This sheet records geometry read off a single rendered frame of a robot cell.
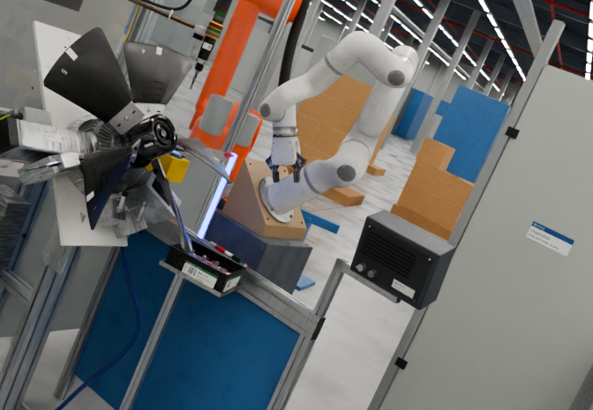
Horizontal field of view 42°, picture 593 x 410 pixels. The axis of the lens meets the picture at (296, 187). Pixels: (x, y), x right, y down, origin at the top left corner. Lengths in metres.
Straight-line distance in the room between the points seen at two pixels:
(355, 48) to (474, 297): 1.64
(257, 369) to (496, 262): 1.52
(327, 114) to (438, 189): 2.14
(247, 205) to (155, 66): 0.68
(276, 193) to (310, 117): 7.66
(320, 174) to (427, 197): 8.74
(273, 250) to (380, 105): 0.65
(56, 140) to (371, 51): 1.03
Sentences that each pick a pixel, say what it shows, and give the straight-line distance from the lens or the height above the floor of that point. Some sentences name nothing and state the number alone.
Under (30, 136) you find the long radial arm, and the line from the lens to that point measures 2.12.
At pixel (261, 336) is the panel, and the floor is 0.69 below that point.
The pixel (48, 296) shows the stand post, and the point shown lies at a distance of 2.47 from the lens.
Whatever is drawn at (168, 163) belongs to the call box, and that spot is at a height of 1.05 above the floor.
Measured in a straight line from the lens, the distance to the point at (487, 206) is 3.74.
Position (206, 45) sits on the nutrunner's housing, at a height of 1.50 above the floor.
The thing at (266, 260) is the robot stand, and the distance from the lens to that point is 2.76.
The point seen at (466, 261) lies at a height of 1.01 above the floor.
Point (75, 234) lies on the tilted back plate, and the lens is 2.29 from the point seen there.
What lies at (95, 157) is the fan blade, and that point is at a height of 1.14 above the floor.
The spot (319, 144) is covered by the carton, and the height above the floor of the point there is 0.59.
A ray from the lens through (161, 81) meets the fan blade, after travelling 2.40.
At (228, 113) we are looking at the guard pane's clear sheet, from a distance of 3.72.
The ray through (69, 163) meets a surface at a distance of 2.13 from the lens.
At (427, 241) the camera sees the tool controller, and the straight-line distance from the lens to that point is 2.27.
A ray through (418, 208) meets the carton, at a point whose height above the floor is 0.23.
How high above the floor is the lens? 1.58
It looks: 9 degrees down
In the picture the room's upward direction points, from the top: 24 degrees clockwise
